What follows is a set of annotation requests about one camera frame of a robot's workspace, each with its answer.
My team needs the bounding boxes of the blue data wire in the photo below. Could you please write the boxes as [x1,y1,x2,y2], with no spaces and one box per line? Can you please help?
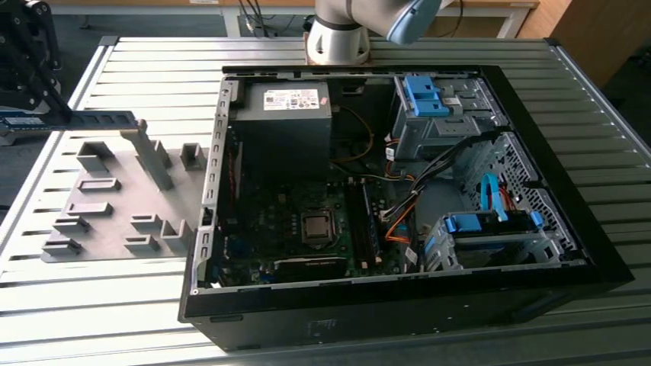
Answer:
[479,172,510,223]

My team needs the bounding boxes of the hard disk in blue carrier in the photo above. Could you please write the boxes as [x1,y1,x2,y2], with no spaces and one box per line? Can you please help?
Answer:
[441,210,545,236]

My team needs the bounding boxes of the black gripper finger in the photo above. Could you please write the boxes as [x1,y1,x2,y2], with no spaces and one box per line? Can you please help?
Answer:
[31,52,75,125]

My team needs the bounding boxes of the green motherboard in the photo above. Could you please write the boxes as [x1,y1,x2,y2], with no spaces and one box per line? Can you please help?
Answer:
[219,167,409,286]

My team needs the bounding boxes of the red black twisted wire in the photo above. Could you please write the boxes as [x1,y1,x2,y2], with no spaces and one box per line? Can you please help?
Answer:
[227,143,244,201]

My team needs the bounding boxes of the black RAM slot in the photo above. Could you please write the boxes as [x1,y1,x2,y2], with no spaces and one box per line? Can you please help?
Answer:
[354,178,366,268]
[346,178,358,268]

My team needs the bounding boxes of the black graphics card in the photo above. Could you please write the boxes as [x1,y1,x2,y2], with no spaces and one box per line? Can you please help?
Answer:
[272,254,353,281]

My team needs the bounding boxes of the orange flat wire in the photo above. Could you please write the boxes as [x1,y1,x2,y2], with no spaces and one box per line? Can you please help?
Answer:
[383,197,422,244]

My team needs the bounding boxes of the metal socket cover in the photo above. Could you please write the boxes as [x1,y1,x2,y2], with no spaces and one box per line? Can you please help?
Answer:
[298,207,339,249]

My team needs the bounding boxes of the red orange power wire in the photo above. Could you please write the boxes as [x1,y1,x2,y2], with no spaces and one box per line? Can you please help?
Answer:
[499,185,519,214]

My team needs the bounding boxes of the grey power supply unit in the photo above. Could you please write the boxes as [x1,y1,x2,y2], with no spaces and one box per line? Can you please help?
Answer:
[230,80,335,180]

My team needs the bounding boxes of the empty blue disk carrier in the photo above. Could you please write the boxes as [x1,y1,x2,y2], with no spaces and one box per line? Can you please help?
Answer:
[403,75,455,118]

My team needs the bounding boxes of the grey parts rack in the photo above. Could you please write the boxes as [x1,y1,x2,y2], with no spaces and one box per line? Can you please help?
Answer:
[39,118,211,265]

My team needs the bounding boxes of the blue RAM stick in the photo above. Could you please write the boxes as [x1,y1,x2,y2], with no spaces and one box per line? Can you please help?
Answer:
[0,109,139,133]
[359,178,383,265]

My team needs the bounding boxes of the thin yellow wire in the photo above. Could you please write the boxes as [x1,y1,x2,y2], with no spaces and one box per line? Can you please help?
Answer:
[332,108,377,165]

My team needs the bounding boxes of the coloured power wire bundle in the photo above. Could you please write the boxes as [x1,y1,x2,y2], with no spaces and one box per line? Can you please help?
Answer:
[332,162,423,184]

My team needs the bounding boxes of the silver CPU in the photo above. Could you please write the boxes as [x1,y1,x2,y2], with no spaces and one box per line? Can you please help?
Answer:
[303,214,332,239]

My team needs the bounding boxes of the grey metal drive cage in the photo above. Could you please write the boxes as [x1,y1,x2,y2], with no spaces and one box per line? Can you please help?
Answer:
[425,223,586,272]
[390,74,510,163]

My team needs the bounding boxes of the brown wooden cabinet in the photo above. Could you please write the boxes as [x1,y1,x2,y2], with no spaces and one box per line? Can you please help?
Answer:
[518,0,651,91]

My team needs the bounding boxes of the black PC case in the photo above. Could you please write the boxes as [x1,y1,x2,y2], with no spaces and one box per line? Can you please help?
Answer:
[176,64,637,352]

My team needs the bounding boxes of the white frame wooden desk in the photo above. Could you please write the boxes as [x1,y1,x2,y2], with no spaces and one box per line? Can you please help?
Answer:
[50,0,541,39]

